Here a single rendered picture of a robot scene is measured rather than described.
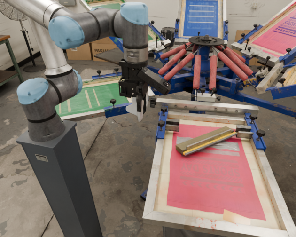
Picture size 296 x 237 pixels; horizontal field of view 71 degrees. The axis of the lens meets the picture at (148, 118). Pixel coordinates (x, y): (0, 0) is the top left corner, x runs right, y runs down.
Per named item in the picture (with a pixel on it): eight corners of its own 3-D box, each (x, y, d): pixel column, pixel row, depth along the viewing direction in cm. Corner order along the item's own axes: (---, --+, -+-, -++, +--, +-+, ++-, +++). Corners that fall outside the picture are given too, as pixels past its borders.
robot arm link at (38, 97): (19, 114, 87) (6, 85, 79) (47, 100, 96) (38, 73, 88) (36, 124, 81) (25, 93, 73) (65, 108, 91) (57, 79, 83)
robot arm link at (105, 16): (73, 9, 58) (103, 12, 53) (101, 4, 66) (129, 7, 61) (79, 38, 63) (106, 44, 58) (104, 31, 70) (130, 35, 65)
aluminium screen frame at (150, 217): (298, 248, 77) (302, 242, 75) (142, 223, 84) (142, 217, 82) (248, 122, 140) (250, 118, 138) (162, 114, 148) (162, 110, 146)
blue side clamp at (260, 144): (262, 156, 116) (267, 147, 112) (253, 155, 117) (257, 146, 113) (250, 124, 141) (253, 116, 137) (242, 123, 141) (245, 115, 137)
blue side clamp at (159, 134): (163, 146, 124) (164, 136, 120) (155, 145, 124) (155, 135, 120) (167, 117, 148) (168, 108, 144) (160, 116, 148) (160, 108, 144)
